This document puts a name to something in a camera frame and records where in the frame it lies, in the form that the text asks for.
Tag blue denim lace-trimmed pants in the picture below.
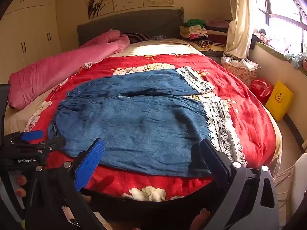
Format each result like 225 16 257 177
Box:
48 67 247 177

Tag left hand red nails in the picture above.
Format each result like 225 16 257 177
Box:
15 175 27 197

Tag cream bed sheet mattress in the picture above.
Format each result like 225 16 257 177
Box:
4 39 283 172

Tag pink rolled blanket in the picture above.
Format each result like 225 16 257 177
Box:
8 30 130 110

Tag yellow paper bag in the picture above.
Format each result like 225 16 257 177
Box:
265 81 294 122

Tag red plastic bag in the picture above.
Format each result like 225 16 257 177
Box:
250 78 274 105

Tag floral fabric basket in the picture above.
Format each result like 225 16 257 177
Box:
221 56 259 88

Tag cream wardrobe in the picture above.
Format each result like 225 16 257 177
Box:
0 0 61 84

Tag cream curtain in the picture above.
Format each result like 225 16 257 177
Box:
224 0 251 59

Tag striped dark pillow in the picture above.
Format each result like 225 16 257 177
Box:
126 33 166 44

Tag clothes on window sill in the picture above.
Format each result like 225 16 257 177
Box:
250 28 306 72

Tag stack of folded clothes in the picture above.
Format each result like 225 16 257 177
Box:
179 19 229 53

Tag dark grey headboard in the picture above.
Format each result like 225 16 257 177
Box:
77 8 184 46

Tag window with dark frame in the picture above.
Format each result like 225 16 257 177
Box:
249 0 306 44

